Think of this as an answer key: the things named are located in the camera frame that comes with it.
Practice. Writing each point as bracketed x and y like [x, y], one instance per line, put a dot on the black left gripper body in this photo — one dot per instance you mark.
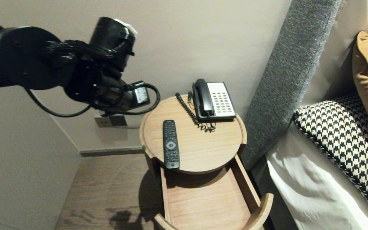
[107, 48]

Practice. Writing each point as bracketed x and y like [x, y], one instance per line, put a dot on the black tv remote control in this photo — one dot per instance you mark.
[171, 143]

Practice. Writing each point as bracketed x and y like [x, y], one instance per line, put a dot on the round wooden bedside table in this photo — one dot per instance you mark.
[203, 204]

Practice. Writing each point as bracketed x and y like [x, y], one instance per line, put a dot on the grey baseboard strip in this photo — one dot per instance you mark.
[113, 151]

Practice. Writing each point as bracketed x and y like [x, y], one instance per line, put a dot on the black telephone handset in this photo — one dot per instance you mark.
[204, 99]

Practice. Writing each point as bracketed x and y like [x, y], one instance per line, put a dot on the black and white telephone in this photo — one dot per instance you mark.
[220, 102]

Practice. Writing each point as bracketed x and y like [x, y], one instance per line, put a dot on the grey fabric headboard edge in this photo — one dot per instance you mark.
[286, 80]

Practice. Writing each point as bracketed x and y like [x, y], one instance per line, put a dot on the beige padded headboard panel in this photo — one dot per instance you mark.
[331, 48]

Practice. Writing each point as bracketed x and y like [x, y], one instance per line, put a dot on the black white houndstooth pillow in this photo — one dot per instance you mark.
[347, 140]

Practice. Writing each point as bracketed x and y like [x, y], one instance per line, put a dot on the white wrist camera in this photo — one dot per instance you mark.
[129, 27]

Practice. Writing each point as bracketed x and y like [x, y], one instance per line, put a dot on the beige wall socket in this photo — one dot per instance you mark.
[102, 123]

